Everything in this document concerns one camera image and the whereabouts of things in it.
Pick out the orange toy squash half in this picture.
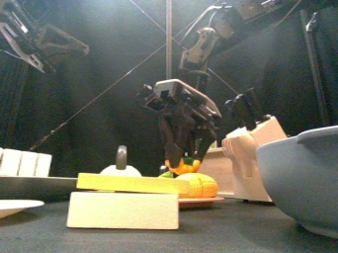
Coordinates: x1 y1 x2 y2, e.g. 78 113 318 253
165 155 203 176

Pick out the wooden box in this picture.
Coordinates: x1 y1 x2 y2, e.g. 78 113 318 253
197 147 235 196

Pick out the cream knife block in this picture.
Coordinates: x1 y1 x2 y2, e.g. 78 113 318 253
221 115 289 204

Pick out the yellow toy corn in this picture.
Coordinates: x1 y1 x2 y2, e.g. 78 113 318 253
174 171 221 200

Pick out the yellow flat block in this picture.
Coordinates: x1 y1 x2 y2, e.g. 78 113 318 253
75 171 191 195

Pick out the pink tray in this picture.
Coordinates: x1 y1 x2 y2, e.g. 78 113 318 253
177 195 226 210

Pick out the cream rectangular block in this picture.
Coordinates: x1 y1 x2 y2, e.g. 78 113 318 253
64 191 181 231

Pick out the light blue bowl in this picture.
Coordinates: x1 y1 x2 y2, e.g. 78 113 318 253
256 125 338 240

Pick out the white rectangular block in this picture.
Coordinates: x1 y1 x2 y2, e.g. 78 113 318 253
0 147 23 177
35 152 55 178
18 150 40 178

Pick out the grey plate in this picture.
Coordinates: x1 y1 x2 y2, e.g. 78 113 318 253
0 175 82 203

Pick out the white plate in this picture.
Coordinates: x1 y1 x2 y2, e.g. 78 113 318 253
0 199 47 219

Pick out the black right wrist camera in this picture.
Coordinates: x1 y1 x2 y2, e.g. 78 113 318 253
137 83 167 113

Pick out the diagonal brace wire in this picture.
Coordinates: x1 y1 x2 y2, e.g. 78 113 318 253
28 13 213 152
126 0 242 95

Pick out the metal frame pole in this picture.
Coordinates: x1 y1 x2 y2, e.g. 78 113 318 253
166 0 174 81

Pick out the black frame post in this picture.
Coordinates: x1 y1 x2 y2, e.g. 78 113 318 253
300 9 330 127

